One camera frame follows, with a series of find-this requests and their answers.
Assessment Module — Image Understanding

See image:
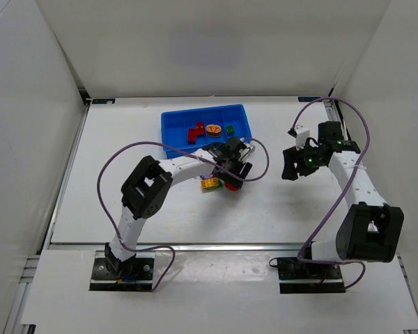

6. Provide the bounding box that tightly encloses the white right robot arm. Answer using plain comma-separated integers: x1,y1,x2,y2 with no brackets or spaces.
281,121,404,264

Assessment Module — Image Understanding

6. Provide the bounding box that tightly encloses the small green lego brick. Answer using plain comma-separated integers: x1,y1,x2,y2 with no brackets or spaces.
225,125,235,136

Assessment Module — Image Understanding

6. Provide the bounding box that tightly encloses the red lego brick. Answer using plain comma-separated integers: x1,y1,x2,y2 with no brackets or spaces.
187,128,197,144
195,122,206,136

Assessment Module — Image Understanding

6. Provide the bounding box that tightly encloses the red green lego block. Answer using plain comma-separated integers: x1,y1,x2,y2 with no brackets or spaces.
224,182,239,191

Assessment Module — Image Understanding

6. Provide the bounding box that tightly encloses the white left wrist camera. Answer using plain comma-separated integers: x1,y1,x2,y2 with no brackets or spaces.
240,143,256,162

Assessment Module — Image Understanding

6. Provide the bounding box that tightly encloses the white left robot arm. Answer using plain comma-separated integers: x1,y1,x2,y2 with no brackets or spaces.
104,136,252,279

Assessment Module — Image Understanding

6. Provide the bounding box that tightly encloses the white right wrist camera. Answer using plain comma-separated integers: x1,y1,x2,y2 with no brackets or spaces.
288,125,310,150

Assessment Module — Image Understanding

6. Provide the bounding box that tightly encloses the blue plastic sorting tray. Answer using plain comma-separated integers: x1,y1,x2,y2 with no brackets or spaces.
161,104,251,159

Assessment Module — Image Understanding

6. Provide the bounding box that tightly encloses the aluminium frame rail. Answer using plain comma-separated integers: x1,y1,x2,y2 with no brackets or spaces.
37,242,302,254

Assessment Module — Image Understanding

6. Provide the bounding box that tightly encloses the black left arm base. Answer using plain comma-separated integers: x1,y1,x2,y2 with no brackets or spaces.
89,252,155,292

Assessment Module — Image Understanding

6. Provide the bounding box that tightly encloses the orange round lego piece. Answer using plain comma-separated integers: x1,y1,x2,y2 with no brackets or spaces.
206,124,222,137

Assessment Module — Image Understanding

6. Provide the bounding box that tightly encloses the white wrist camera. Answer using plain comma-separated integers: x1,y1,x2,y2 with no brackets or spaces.
288,125,310,150
240,143,256,162

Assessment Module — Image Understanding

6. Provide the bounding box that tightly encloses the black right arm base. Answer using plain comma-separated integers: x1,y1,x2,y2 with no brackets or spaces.
268,257,346,294

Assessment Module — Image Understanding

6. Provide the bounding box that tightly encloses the yellow lego brick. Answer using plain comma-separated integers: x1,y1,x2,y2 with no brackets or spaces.
201,177,223,192

